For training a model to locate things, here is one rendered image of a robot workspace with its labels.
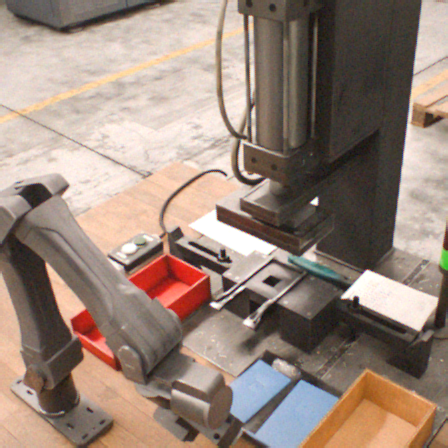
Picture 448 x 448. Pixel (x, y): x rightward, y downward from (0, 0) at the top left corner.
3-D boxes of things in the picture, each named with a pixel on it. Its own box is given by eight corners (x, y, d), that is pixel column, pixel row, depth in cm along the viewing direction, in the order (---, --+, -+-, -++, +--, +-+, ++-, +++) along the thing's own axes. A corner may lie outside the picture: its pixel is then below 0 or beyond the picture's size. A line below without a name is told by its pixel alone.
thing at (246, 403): (195, 414, 101) (193, 402, 99) (260, 361, 110) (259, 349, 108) (227, 439, 97) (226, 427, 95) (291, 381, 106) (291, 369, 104)
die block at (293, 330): (224, 309, 124) (222, 279, 120) (256, 282, 130) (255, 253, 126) (309, 354, 113) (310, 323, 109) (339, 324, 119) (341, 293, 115)
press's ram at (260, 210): (213, 236, 114) (201, 77, 97) (298, 177, 130) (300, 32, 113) (295, 275, 104) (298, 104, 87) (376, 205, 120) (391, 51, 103)
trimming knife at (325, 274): (290, 260, 136) (282, 266, 134) (291, 250, 135) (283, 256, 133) (364, 292, 127) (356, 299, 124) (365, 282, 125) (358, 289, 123)
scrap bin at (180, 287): (74, 342, 118) (68, 318, 115) (169, 275, 134) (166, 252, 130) (117, 372, 112) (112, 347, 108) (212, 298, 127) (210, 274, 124)
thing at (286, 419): (247, 445, 96) (246, 432, 94) (300, 381, 106) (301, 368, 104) (286, 468, 92) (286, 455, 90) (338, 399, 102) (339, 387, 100)
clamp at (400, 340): (331, 336, 117) (333, 294, 111) (341, 326, 119) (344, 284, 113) (404, 374, 109) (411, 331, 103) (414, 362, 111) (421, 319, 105)
